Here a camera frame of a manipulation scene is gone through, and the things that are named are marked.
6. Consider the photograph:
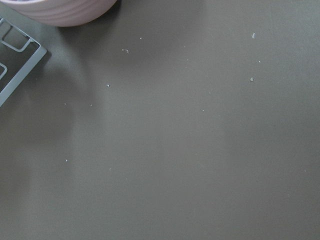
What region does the pink bowl with ice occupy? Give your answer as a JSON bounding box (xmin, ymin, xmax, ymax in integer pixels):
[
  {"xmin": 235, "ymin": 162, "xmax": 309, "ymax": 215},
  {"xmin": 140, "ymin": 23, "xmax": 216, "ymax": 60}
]
[{"xmin": 1, "ymin": 0, "xmax": 117, "ymax": 27}]

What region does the pastel cup rack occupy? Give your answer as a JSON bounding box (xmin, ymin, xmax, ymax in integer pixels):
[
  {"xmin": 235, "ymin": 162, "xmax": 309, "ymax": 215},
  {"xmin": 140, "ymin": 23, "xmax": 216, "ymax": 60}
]
[{"xmin": 0, "ymin": 17, "xmax": 47, "ymax": 105}]

